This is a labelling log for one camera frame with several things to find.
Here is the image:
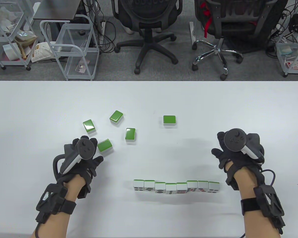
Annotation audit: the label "person's right hand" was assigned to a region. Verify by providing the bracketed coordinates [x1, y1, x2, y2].
[211, 131, 265, 191]

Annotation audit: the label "person's left hand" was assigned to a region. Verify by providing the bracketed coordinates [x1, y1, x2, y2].
[53, 135, 104, 199]

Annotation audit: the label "green-backed mahjong tiles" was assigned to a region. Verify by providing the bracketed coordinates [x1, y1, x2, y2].
[83, 110, 136, 153]

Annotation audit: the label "row of mahjong tiles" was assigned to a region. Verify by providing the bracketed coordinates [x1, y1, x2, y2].
[133, 180, 220, 194]

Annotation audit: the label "person's left forearm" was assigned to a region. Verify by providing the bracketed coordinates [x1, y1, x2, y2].
[30, 174, 87, 238]

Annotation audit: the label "person's right forearm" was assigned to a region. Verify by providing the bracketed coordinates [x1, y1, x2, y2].
[232, 166, 286, 238]

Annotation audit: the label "black white left hand controller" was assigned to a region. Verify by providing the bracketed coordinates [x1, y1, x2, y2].
[53, 138, 96, 178]

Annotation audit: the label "black white hand controller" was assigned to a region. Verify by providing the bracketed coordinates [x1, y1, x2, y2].
[224, 128, 265, 164]
[53, 138, 96, 178]

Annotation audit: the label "black white right hand controller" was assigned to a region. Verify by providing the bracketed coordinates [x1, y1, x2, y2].
[224, 128, 265, 164]

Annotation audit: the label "white cart with boxes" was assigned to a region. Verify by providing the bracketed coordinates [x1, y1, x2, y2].
[274, 31, 298, 78]

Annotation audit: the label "white printed paper bag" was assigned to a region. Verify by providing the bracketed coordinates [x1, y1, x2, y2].
[31, 42, 58, 63]

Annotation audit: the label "black chair with chrome base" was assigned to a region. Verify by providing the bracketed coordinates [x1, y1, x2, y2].
[191, 0, 288, 81]

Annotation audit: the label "white paper sheet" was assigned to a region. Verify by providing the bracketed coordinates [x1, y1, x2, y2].
[2, 43, 31, 61]

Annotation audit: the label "red garment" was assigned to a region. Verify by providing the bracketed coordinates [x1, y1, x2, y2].
[200, 1, 213, 38]

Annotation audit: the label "clear plastic bag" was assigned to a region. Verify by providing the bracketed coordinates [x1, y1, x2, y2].
[14, 30, 38, 46]

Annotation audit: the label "white cart far right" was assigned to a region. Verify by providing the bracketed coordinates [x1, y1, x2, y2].
[266, 0, 298, 59]

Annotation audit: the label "dark brown desk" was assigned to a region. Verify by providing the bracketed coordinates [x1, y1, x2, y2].
[33, 0, 83, 21]

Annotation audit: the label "black mesh office chair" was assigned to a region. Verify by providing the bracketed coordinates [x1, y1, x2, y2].
[111, 0, 183, 75]

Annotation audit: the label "crumpled white plastic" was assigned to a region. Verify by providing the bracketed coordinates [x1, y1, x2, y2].
[0, 6, 15, 32]

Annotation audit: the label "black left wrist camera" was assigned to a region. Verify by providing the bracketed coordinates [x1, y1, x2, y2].
[36, 183, 77, 223]

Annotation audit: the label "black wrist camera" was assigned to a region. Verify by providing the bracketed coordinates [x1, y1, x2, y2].
[36, 183, 77, 223]
[240, 185, 286, 235]

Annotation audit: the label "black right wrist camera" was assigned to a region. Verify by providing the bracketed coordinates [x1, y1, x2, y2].
[240, 185, 286, 235]

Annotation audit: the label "white wire mesh cart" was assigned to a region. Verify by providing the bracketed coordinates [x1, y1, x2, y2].
[40, 14, 100, 81]

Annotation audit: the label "black cables bundle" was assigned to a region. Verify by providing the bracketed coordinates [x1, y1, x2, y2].
[83, 0, 116, 54]

